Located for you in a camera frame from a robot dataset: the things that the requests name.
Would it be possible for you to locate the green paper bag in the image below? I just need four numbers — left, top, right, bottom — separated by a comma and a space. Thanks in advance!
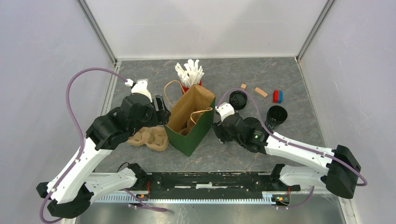
164, 80, 216, 157

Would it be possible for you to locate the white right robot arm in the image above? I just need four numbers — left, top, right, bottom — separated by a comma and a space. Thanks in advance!
212, 114, 361, 199

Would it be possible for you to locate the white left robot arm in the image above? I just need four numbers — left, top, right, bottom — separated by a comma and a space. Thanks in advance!
36, 93, 170, 219

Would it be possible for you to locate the black coffee lid stack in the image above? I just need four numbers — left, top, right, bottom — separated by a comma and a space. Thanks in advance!
229, 91, 248, 111

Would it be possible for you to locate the brown cardboard cup carrier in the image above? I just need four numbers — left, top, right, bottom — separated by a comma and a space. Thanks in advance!
127, 126, 169, 152

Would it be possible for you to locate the red cup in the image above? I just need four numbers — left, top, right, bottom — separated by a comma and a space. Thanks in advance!
182, 80, 202, 94

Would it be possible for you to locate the white wrapped stirrer bundle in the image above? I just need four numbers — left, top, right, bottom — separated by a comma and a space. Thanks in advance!
175, 59, 205, 88

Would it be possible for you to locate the long wooden block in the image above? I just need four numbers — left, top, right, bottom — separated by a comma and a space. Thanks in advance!
255, 87, 268, 98

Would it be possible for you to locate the red and blue block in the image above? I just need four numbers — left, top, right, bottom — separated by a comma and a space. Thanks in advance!
273, 90, 283, 104

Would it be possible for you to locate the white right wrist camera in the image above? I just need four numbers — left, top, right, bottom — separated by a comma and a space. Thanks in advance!
215, 102, 235, 122

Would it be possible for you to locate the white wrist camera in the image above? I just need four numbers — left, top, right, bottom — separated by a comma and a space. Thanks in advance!
215, 102, 235, 122
124, 79, 153, 103

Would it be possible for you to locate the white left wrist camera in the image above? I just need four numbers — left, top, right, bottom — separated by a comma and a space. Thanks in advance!
124, 79, 153, 103

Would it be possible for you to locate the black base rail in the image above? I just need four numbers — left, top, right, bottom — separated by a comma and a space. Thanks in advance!
117, 171, 291, 205

